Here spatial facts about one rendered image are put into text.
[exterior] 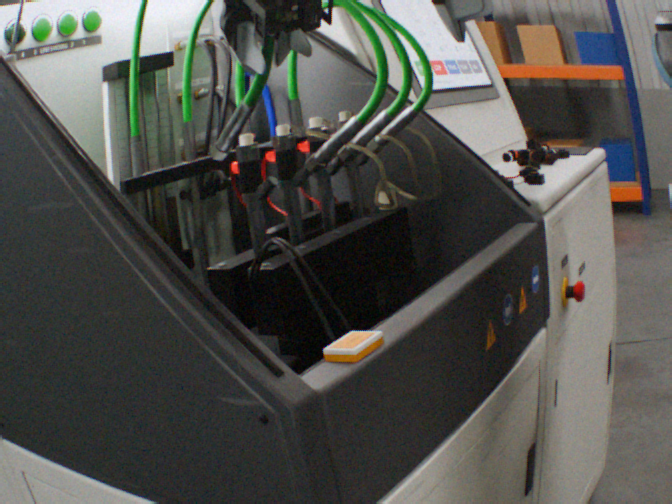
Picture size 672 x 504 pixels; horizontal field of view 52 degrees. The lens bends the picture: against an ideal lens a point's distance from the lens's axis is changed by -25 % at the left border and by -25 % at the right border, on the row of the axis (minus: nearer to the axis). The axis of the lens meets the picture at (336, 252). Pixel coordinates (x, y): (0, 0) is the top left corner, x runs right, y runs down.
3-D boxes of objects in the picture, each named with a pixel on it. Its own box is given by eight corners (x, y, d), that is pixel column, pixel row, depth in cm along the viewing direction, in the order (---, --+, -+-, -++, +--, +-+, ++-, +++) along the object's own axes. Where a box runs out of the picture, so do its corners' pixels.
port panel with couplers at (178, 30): (192, 186, 131) (179, 14, 125) (176, 188, 133) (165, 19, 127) (239, 170, 142) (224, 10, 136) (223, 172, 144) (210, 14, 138)
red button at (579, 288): (581, 310, 130) (580, 281, 129) (562, 311, 132) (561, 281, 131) (586, 301, 134) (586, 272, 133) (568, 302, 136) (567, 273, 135)
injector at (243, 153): (290, 321, 104) (264, 142, 100) (256, 319, 106) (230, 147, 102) (303, 314, 106) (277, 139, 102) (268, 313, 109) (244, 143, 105)
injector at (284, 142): (325, 302, 111) (301, 133, 106) (291, 301, 113) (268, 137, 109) (336, 295, 113) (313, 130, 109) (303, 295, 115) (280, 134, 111)
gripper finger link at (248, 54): (248, 108, 80) (257, 42, 73) (224, 76, 83) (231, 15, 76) (277, 98, 81) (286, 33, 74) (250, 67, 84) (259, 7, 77)
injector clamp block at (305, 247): (296, 391, 102) (273, 266, 99) (230, 383, 107) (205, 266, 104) (419, 307, 130) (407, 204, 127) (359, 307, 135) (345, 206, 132)
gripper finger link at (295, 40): (297, 90, 82) (292, 31, 74) (270, 60, 85) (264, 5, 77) (325, 77, 83) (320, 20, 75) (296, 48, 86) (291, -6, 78)
